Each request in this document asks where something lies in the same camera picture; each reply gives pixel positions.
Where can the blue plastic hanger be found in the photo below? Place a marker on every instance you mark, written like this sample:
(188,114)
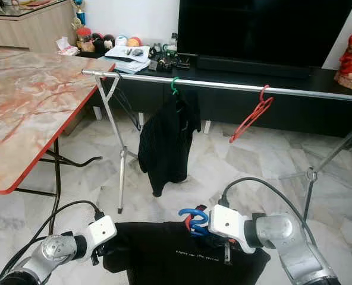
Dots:
(194,222)

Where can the black shirt white print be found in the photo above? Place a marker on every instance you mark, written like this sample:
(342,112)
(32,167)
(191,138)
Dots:
(182,255)

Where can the red plastic hanger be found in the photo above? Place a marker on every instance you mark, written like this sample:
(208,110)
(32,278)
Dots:
(252,119)

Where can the green hanger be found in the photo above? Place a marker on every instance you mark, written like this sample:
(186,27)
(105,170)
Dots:
(175,88)

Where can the black shirt green print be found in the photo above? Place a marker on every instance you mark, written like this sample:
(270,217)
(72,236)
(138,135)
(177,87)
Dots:
(167,142)

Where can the black TV console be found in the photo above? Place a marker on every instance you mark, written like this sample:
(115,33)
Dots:
(289,113)

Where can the silver clothes rack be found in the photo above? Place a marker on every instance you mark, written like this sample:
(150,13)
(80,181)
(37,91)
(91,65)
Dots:
(229,86)

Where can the marble top folding table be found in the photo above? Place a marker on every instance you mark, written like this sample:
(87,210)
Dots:
(39,113)

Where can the black soundbar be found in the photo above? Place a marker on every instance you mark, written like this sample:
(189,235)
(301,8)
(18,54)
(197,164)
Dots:
(253,66)

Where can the small black device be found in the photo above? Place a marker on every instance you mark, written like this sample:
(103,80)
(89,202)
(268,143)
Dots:
(185,60)

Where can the stack of white papers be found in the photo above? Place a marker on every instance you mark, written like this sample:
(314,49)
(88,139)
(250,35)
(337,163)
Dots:
(128,57)

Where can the small clear bottle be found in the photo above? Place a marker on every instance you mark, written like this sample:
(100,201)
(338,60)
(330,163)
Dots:
(172,43)

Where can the orange ball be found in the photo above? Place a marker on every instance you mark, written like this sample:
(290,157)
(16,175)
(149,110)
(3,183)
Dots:
(134,41)

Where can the pink tissue pack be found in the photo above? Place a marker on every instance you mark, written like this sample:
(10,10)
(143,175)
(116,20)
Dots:
(66,46)

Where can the black white plush toy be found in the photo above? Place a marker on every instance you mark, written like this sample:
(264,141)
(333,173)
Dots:
(108,41)

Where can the black television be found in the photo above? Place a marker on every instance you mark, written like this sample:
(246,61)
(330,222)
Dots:
(265,29)

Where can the glass jar red lid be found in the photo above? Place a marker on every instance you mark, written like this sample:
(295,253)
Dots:
(84,38)

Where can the light wooden cabinet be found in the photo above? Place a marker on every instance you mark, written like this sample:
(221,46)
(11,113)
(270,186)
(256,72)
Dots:
(33,27)

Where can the gold blue trophy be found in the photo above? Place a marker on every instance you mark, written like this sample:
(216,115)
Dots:
(79,13)

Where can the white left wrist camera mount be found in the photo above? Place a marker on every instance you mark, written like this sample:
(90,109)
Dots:
(101,231)

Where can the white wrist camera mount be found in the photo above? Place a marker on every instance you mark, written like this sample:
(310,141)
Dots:
(229,225)
(101,231)

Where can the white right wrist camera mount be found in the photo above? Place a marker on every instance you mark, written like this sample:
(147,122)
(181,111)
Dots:
(229,225)

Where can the black camera gadget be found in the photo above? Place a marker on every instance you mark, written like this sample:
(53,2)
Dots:
(163,62)

